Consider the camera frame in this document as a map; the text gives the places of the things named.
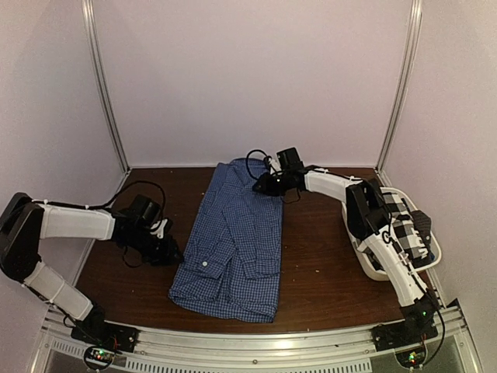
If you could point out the right round circuit board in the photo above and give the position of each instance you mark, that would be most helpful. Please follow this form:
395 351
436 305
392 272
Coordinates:
411 358

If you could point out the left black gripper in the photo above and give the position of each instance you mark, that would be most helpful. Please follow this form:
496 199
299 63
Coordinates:
166 256

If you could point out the black white plaid shirt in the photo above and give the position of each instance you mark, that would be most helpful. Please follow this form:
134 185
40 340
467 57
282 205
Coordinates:
389 217

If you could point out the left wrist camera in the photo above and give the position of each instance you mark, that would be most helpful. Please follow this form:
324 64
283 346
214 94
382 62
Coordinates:
145 214

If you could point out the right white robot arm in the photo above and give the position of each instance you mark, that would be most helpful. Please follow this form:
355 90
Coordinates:
417 303

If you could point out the left aluminium frame post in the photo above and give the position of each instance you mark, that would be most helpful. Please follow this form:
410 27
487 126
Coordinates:
101 83

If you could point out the left round circuit board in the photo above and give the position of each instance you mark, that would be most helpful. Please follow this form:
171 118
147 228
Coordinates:
98 358

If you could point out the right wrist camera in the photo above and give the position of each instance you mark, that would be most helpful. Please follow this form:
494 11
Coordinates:
285 161

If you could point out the blue checked long sleeve shirt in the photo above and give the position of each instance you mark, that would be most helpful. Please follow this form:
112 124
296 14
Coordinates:
232 260

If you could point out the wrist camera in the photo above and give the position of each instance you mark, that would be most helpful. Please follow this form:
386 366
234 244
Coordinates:
285 161
145 214

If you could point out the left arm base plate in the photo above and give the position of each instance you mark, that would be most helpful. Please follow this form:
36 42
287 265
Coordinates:
108 335

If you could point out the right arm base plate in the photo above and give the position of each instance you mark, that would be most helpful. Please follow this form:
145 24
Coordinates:
397 334

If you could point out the round circuit board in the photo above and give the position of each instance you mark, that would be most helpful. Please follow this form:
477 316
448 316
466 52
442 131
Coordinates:
411 358
98 358

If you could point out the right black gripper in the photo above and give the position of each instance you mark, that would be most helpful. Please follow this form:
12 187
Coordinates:
267 186

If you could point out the right aluminium frame post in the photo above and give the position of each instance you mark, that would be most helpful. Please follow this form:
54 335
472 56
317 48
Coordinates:
407 65

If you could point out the aluminium front rail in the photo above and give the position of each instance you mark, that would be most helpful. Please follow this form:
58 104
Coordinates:
339 350

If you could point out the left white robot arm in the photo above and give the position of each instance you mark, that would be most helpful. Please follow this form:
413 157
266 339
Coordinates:
25 222

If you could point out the aluminium frame post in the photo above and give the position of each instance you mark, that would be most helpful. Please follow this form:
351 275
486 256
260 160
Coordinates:
101 83
407 65

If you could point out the dark grey shirt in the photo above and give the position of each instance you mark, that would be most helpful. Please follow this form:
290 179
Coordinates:
422 223

